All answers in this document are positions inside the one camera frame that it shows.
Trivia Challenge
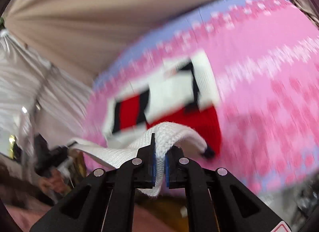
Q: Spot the white red black knit sweater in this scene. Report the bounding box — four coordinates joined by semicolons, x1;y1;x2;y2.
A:
71;50;222;197

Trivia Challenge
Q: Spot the person's left hand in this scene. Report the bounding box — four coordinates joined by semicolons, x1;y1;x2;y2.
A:
38;169;71;196

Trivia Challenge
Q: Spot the beige curtain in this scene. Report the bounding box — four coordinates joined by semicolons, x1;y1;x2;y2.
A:
2;0;319;88

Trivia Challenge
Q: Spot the pink lavender floral bedsheet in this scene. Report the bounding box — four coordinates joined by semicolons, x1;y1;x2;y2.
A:
83;0;318;193

